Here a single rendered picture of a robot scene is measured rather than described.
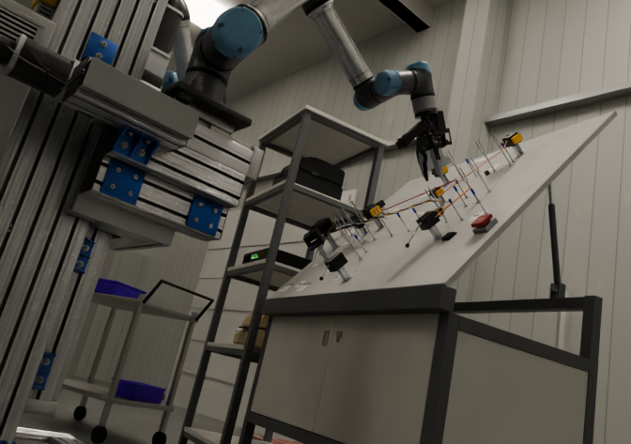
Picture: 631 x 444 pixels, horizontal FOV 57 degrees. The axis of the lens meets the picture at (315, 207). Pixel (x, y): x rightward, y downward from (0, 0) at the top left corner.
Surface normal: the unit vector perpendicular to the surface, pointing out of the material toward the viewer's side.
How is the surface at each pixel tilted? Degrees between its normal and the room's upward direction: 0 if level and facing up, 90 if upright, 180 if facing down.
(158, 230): 90
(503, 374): 90
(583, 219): 90
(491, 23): 90
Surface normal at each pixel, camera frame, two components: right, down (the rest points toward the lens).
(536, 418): 0.47, -0.17
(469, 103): -0.73, -0.36
